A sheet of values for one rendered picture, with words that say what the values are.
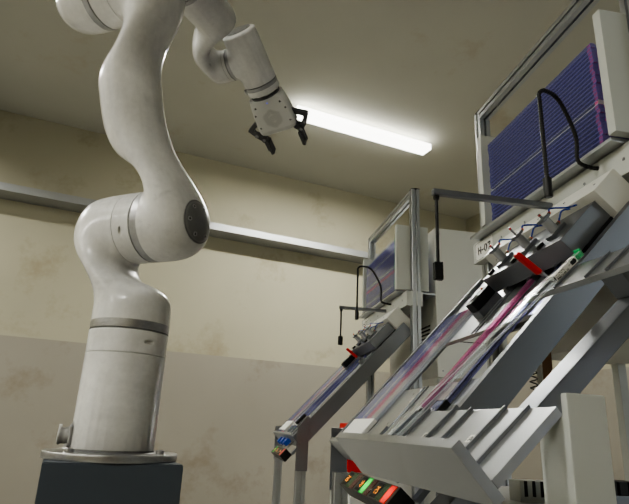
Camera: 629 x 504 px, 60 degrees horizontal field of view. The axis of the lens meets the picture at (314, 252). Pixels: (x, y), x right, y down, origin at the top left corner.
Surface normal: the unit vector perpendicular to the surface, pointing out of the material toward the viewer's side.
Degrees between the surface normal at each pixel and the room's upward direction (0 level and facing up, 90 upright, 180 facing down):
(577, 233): 90
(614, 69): 90
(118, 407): 90
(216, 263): 90
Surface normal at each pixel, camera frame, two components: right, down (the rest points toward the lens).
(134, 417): 0.67, -0.20
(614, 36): 0.18, -0.29
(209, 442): 0.41, -0.26
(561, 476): -0.96, -0.12
